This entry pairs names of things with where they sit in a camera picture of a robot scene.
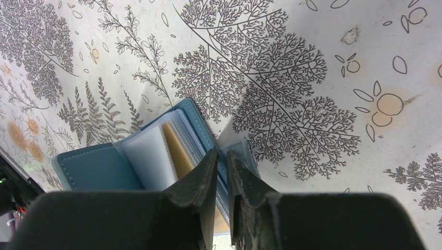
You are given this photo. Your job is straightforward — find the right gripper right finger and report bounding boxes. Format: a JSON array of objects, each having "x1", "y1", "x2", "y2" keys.
[{"x1": 226, "y1": 151, "x2": 424, "y2": 249}]

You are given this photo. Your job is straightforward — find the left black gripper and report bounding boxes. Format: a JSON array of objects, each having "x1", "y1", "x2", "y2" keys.
[{"x1": 1, "y1": 158, "x2": 45, "y2": 239}]

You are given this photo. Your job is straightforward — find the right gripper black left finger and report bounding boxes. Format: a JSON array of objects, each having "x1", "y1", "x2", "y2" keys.
[{"x1": 7, "y1": 149, "x2": 218, "y2": 249}]

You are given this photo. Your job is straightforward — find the blue leather card holder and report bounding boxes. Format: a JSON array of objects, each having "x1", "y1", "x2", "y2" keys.
[{"x1": 52, "y1": 98, "x2": 261, "y2": 236}]

